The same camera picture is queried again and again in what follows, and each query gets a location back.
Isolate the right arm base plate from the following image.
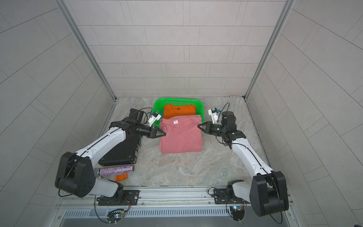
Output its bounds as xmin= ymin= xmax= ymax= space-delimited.
xmin=208 ymin=188 xmax=249 ymax=205

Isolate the orange t-shirt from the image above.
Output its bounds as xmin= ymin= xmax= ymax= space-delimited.
xmin=163 ymin=104 xmax=196 ymax=119

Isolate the green plastic perforated basket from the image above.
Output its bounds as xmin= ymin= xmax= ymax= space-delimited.
xmin=153 ymin=98 xmax=204 ymax=122

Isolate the glittery purple microphone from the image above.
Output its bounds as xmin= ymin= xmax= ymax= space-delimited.
xmin=94 ymin=165 xmax=135 ymax=177

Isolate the small orange object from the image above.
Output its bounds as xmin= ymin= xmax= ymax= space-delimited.
xmin=115 ymin=173 xmax=128 ymax=182

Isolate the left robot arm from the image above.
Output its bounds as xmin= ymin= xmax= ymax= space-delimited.
xmin=55 ymin=109 xmax=166 ymax=206

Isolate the black hard case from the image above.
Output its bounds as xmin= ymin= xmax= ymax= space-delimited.
xmin=98 ymin=107 xmax=145 ymax=167

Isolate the left green circuit board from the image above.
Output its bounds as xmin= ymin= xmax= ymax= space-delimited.
xmin=106 ymin=209 xmax=126 ymax=223

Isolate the right green circuit board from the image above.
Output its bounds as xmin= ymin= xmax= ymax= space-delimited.
xmin=230 ymin=206 xmax=245 ymax=221

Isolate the pink t-shirt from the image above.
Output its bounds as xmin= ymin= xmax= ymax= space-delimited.
xmin=159 ymin=115 xmax=203 ymax=154

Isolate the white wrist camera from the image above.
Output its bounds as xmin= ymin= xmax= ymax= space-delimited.
xmin=208 ymin=108 xmax=221 ymax=124
xmin=147 ymin=111 xmax=162 ymax=127

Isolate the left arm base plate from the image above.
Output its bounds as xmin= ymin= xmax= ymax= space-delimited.
xmin=96 ymin=190 xmax=140 ymax=206

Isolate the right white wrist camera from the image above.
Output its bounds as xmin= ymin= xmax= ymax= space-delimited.
xmin=208 ymin=108 xmax=221 ymax=124

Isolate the green circuit board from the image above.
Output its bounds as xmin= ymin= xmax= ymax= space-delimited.
xmin=106 ymin=209 xmax=126 ymax=223
xmin=230 ymin=206 xmax=245 ymax=221

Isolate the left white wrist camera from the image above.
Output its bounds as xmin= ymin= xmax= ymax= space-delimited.
xmin=147 ymin=111 xmax=162 ymax=127

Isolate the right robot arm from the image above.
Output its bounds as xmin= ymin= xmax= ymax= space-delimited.
xmin=198 ymin=108 xmax=289 ymax=217

